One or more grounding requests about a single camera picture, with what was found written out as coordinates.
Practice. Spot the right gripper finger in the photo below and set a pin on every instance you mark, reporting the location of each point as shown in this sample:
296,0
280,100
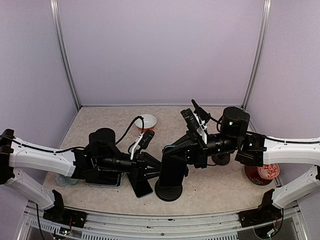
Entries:
175,154
183,143

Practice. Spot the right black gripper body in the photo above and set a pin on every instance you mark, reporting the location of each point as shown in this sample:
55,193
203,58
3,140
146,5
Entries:
201,153

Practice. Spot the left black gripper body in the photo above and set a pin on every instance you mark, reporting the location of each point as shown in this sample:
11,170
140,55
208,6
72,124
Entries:
108,163

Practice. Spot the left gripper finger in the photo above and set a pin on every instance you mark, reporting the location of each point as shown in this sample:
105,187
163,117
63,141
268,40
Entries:
150,173
151,161

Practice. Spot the black teal phone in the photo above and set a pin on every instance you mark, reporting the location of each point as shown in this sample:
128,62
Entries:
172,172

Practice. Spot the black pole phone stand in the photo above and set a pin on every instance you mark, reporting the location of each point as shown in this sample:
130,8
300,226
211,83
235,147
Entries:
168,193

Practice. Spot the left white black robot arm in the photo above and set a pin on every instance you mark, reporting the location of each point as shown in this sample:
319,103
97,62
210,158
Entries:
16,153

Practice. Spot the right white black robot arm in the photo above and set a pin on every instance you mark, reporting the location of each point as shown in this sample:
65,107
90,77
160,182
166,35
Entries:
250,149

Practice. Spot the middle black phone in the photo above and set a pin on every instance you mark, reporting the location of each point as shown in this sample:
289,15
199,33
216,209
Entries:
141,188

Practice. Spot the left stacked black phone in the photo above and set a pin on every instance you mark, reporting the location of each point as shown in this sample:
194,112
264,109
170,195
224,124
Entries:
108,179

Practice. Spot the right flat black phone stand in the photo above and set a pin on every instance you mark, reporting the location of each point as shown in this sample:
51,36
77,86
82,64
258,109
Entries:
221,159

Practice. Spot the dark red saucer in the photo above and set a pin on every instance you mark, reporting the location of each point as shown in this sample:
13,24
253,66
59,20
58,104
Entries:
253,175

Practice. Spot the red patterned bowl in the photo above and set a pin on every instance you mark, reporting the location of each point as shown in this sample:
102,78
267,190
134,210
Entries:
269,172

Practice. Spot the orange white bowl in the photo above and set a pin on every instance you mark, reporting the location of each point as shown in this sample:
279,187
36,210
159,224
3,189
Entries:
149,121

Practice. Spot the light blue mug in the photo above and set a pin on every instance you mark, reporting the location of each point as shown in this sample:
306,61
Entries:
62,181

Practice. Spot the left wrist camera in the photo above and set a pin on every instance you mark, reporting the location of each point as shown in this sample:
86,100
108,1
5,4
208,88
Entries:
141,143

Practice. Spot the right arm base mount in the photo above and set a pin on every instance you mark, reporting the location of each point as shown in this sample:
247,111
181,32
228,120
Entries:
264,213

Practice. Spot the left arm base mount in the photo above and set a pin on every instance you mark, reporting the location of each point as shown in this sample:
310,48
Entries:
62,215

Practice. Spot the right aluminium frame post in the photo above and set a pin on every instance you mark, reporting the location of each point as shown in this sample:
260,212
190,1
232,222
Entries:
258,53

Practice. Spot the aluminium frame post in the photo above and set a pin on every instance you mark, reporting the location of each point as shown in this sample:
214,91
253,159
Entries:
63,53
258,53

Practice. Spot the left aluminium frame post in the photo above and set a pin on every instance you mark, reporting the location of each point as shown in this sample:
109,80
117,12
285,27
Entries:
63,53

